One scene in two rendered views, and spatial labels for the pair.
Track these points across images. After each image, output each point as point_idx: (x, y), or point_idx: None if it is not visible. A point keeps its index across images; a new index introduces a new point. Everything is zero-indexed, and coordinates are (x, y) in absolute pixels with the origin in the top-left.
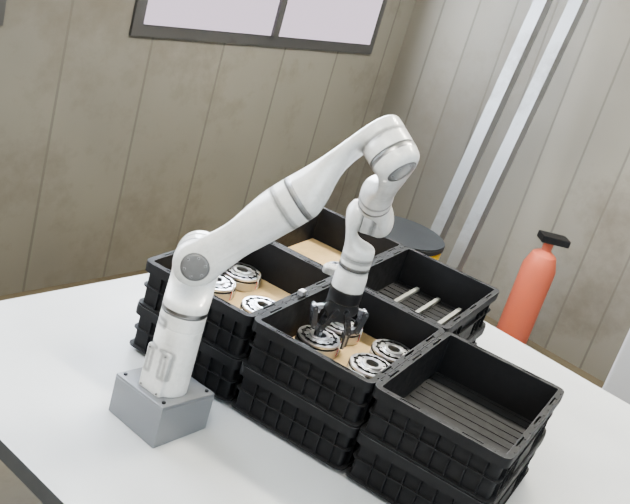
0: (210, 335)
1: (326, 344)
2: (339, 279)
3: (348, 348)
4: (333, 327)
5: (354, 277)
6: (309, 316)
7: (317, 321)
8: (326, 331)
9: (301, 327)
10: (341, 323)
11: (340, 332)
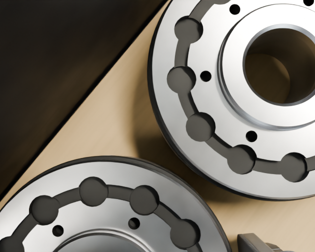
0: None
1: None
2: None
3: (297, 213)
4: (218, 136)
5: None
6: (67, 76)
7: (159, 0)
8: (159, 217)
9: None
10: (284, 39)
11: (254, 195)
